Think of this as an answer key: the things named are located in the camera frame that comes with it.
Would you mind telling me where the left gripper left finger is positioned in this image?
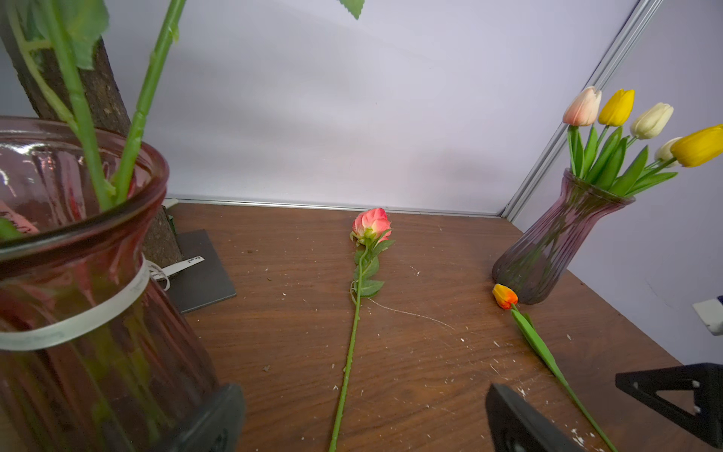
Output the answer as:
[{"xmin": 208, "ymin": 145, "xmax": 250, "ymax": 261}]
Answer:
[{"xmin": 163, "ymin": 384, "xmax": 246, "ymax": 452}]

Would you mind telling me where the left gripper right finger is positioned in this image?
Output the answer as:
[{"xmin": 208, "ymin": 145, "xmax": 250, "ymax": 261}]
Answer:
[{"xmin": 485, "ymin": 383, "xmax": 583, "ymax": 452}]

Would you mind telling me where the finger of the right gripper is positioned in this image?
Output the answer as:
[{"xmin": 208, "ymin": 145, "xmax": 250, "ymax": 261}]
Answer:
[{"xmin": 615, "ymin": 363, "xmax": 722, "ymax": 449}]

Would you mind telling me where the orange tulip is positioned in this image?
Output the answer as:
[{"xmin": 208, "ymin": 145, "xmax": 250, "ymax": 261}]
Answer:
[{"xmin": 493, "ymin": 284, "xmax": 618, "ymax": 452}]

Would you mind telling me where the white tulip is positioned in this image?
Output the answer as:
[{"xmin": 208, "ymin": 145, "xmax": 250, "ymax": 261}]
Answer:
[{"xmin": 645, "ymin": 137, "xmax": 682, "ymax": 171}]

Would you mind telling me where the yellow tulip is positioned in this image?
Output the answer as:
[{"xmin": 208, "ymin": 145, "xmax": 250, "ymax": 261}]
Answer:
[
  {"xmin": 584, "ymin": 90, "xmax": 635, "ymax": 184},
  {"xmin": 610, "ymin": 124, "xmax": 722, "ymax": 198}
]

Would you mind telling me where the pale pink tulip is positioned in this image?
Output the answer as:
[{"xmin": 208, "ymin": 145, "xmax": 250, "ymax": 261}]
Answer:
[{"xmin": 562, "ymin": 86, "xmax": 602, "ymax": 176}]

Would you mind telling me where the red rose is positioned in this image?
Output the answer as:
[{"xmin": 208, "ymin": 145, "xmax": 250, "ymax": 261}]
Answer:
[{"xmin": 5, "ymin": 0, "xmax": 117, "ymax": 213}]

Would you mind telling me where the dark glass vase left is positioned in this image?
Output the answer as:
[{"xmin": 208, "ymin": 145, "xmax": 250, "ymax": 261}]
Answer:
[{"xmin": 1, "ymin": 117, "xmax": 218, "ymax": 451}]

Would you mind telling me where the dark glass vase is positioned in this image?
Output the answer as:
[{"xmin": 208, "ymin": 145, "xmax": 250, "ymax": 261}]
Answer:
[
  {"xmin": 1, "ymin": 117, "xmax": 218, "ymax": 451},
  {"xmin": 491, "ymin": 169, "xmax": 635, "ymax": 305}
]

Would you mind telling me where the dark glass vase right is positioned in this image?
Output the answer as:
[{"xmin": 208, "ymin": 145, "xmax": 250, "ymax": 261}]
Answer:
[{"xmin": 491, "ymin": 169, "xmax": 635, "ymax": 305}]

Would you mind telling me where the pink rose far left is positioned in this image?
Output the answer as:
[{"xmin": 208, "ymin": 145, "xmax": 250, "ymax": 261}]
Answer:
[{"xmin": 328, "ymin": 208, "xmax": 394, "ymax": 452}]

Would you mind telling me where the pink cherry blossom tree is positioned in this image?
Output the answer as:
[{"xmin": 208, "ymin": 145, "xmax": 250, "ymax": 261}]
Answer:
[{"xmin": 1, "ymin": 24, "xmax": 184, "ymax": 267}]

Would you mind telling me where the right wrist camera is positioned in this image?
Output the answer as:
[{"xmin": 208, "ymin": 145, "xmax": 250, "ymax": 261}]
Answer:
[{"xmin": 692, "ymin": 296, "xmax": 723, "ymax": 336}]

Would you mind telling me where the tree base plate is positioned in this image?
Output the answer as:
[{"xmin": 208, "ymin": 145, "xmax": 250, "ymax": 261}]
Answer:
[{"xmin": 157, "ymin": 230, "xmax": 237, "ymax": 314}]

